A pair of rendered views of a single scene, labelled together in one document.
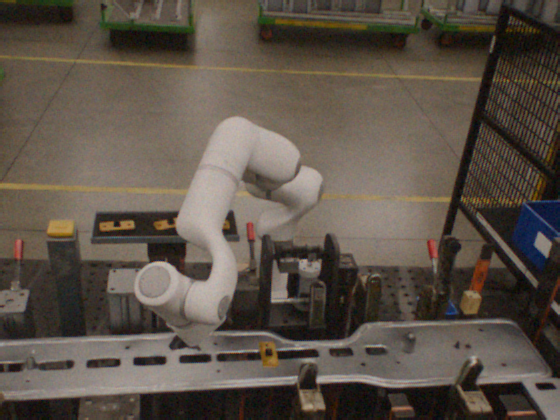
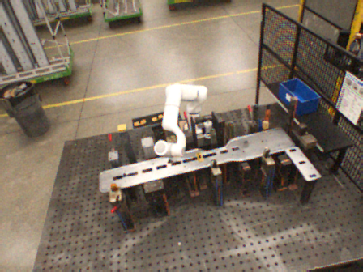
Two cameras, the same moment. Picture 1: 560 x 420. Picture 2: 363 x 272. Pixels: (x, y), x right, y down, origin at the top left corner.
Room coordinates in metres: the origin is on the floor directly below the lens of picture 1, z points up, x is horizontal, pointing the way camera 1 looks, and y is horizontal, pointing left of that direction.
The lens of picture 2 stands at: (-0.19, 0.00, 2.39)
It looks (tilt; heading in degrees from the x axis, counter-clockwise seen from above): 42 degrees down; 3
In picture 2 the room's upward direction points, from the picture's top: 9 degrees counter-clockwise
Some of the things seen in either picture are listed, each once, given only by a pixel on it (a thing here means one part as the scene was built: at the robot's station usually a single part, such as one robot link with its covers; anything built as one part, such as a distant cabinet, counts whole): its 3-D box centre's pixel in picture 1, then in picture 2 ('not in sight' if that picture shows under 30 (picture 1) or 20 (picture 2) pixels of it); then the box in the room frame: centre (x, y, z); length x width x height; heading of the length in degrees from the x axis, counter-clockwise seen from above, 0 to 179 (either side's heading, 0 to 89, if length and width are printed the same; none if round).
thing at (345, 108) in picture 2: not in sight; (352, 98); (1.22, -1.05, 1.30); 0.23 x 0.02 x 0.31; 10
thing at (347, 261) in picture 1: (335, 323); (220, 139); (1.39, -0.21, 0.91); 0.07 x 0.05 x 0.42; 10
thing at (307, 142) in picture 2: not in sight; (304, 156); (1.14, -0.78, 0.88); 0.08 x 0.08 x 0.36; 10
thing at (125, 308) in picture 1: (129, 345); (152, 161); (1.24, 0.33, 0.90); 0.13 x 0.10 x 0.41; 10
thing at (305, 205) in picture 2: not in sight; (307, 190); (0.88, -0.70, 0.84); 0.11 x 0.06 x 0.29; 10
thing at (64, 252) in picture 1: (70, 302); (129, 150); (1.38, 0.52, 0.92); 0.08 x 0.08 x 0.44; 10
